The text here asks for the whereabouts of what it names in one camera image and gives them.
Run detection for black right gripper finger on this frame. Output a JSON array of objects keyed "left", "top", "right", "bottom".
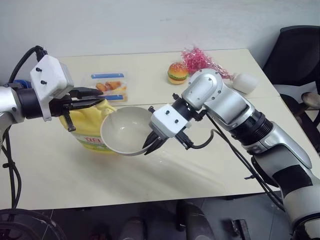
[
  {"left": 142, "top": 132, "right": 158, "bottom": 151},
  {"left": 145, "top": 137, "right": 166, "bottom": 155}
]

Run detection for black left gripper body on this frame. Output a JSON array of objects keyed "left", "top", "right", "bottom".
[{"left": 48, "top": 87, "right": 81, "bottom": 133}]

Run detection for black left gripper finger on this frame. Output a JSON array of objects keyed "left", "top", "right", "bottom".
[
  {"left": 73, "top": 86, "right": 104, "bottom": 99},
  {"left": 71, "top": 97, "right": 106, "bottom": 110}
]

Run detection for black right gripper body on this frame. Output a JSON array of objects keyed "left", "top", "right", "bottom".
[{"left": 149, "top": 126, "right": 171, "bottom": 143}]

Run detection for yellow plastic bottle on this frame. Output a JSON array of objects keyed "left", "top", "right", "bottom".
[{"left": 59, "top": 98, "right": 118, "bottom": 154}]

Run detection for beige bowl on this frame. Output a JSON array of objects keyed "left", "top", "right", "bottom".
[{"left": 100, "top": 106, "right": 155, "bottom": 157}]

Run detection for clear snack bag blue strips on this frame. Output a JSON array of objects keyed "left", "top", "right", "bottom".
[{"left": 80, "top": 71, "right": 129, "bottom": 103}]

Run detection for blue object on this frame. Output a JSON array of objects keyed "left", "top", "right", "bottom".
[{"left": 11, "top": 79, "right": 32, "bottom": 90}]

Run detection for toy hamburger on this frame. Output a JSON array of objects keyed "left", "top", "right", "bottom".
[{"left": 166, "top": 62, "right": 190, "bottom": 86}]

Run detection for pink candy bag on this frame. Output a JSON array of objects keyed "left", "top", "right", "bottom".
[{"left": 180, "top": 45, "right": 235, "bottom": 80}]

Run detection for white plastic cup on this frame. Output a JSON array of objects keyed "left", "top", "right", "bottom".
[{"left": 230, "top": 72, "right": 260, "bottom": 96}]

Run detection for dark rectangular block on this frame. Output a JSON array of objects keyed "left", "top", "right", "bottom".
[{"left": 230, "top": 218, "right": 254, "bottom": 240}]

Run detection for dark round fan guard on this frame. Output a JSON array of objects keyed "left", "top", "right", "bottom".
[{"left": 0, "top": 206, "right": 68, "bottom": 240}]

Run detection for brown round stool seat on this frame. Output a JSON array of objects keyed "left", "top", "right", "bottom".
[{"left": 300, "top": 91, "right": 320, "bottom": 110}]

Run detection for black office chair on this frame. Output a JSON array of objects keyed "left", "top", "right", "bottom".
[{"left": 260, "top": 24, "right": 320, "bottom": 157}]

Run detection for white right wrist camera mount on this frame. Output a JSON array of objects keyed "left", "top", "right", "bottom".
[{"left": 149, "top": 103, "right": 193, "bottom": 139}]

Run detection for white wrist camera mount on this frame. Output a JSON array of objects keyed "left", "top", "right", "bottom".
[
  {"left": 29, "top": 54, "right": 75, "bottom": 122},
  {"left": 149, "top": 103, "right": 193, "bottom": 139}
]

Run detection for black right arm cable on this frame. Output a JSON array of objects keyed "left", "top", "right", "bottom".
[{"left": 175, "top": 109, "right": 287, "bottom": 213}]

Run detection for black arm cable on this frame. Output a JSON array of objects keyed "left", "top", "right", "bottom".
[
  {"left": 175, "top": 109, "right": 287, "bottom": 213},
  {"left": 8, "top": 45, "right": 49, "bottom": 85}
]

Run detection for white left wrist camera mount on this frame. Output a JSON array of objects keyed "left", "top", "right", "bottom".
[{"left": 29, "top": 54, "right": 75, "bottom": 122}]

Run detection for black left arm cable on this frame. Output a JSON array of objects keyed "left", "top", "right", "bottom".
[{"left": 8, "top": 45, "right": 49, "bottom": 85}]

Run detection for black cable bundle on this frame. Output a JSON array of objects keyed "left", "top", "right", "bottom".
[{"left": 0, "top": 124, "right": 24, "bottom": 210}]

